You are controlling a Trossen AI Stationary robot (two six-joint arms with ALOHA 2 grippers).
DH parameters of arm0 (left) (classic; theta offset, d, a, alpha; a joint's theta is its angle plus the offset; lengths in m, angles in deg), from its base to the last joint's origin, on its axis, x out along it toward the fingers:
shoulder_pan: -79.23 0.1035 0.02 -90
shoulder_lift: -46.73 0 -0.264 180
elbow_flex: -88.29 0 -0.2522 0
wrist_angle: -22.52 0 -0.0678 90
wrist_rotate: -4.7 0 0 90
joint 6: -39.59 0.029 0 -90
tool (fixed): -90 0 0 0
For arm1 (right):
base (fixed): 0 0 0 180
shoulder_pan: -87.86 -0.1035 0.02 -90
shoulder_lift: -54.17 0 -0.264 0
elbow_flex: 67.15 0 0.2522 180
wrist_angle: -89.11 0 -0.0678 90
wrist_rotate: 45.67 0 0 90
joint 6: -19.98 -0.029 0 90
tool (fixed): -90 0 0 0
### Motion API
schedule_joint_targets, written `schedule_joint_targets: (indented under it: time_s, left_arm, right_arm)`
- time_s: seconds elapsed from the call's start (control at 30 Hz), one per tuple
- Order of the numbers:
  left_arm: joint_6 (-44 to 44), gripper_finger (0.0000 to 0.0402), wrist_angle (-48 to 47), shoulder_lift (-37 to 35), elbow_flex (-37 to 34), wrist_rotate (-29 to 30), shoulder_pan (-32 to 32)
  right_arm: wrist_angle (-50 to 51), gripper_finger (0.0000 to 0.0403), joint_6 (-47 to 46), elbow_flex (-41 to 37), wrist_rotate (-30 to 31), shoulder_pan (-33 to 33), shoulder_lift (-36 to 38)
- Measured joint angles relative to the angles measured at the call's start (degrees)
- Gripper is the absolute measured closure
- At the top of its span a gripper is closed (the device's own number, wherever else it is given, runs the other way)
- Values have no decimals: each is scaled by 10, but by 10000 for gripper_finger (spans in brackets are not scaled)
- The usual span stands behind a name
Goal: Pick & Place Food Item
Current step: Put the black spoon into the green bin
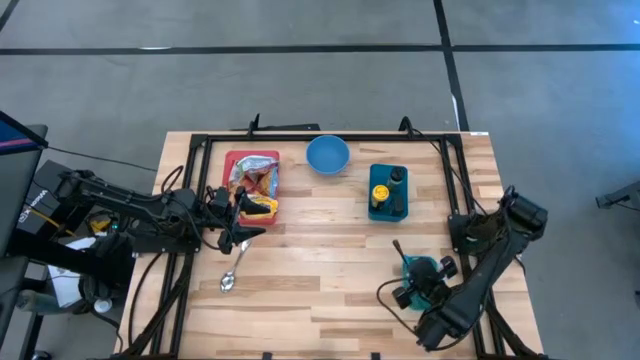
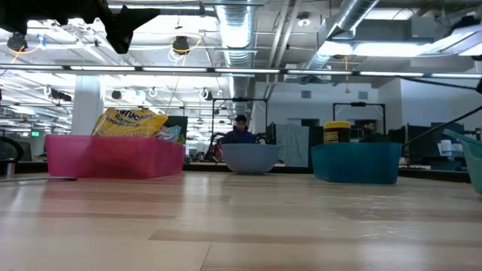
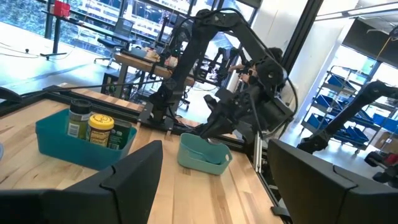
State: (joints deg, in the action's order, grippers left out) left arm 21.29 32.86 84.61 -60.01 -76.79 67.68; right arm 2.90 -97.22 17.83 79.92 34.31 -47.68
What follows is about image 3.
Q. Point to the metal cart blue bins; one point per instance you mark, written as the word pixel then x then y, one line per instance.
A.
pixel 342 109

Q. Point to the wooden workbench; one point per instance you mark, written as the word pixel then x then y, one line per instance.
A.
pixel 136 63

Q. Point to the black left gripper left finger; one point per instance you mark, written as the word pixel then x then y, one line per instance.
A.
pixel 130 180

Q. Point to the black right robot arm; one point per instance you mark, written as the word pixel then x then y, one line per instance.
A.
pixel 217 46

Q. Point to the black desk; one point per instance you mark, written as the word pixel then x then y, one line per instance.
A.
pixel 77 25

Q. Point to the black background robot arm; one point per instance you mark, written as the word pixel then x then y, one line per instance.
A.
pixel 342 118

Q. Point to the yellow lid spice jar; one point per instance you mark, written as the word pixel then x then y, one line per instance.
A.
pixel 99 129

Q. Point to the blue plastic bin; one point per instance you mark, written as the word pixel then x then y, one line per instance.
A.
pixel 62 146

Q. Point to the red black device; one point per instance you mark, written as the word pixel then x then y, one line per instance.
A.
pixel 384 163

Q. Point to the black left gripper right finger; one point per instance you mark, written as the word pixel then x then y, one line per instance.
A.
pixel 311 186

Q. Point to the red container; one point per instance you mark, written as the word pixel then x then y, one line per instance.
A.
pixel 61 8

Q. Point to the black frame clip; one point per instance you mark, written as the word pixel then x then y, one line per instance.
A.
pixel 281 213

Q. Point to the black table clamp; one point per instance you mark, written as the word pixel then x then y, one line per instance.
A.
pixel 9 95

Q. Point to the grey office chair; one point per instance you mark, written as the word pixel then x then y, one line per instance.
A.
pixel 116 37

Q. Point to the mint green plastic bin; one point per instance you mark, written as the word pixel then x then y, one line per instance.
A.
pixel 199 163

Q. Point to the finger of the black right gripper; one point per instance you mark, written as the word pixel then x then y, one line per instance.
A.
pixel 216 129
pixel 211 102

